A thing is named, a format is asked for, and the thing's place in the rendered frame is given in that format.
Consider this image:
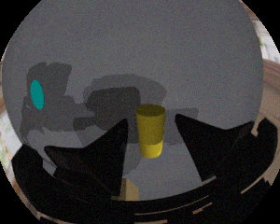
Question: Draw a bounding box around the yellow cylinder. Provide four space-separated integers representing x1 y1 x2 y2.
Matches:
136 105 166 158

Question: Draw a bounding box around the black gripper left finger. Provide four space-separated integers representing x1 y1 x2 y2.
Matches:
43 119 129 197

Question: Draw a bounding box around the cyan circle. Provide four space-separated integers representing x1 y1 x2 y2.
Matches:
31 79 44 109

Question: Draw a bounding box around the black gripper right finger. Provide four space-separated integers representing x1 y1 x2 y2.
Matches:
175 113 255 182

